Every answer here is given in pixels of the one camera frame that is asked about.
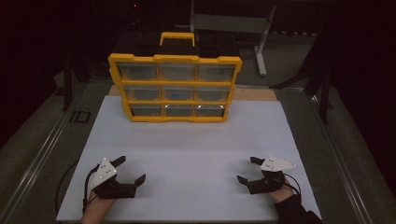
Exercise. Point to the aluminium table rail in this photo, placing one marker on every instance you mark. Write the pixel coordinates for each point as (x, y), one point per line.
(37, 161)
(342, 161)

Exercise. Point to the person's left hand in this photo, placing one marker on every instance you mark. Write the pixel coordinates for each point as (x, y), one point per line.
(96, 210)

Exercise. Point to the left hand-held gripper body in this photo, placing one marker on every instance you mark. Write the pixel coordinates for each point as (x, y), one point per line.
(115, 191)

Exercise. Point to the yellow drawer organizer cabinet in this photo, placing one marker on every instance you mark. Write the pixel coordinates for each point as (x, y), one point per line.
(214, 83)

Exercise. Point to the black stand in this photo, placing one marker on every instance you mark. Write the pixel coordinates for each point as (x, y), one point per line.
(324, 93)
(67, 84)

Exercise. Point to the black table bracket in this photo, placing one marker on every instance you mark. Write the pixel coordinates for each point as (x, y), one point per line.
(80, 116)

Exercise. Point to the clear plastic drawer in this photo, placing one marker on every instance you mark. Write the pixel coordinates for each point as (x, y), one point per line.
(186, 93)

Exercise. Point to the grey metal stand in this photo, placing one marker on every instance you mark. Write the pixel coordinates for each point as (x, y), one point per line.
(230, 23)

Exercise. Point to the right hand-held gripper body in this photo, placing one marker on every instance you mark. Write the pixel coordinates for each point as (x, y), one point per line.
(267, 185)

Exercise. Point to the person's right hand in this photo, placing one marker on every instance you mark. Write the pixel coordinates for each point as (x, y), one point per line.
(281, 196)

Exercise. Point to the white table mat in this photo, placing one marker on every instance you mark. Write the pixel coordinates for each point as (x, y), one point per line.
(186, 161)

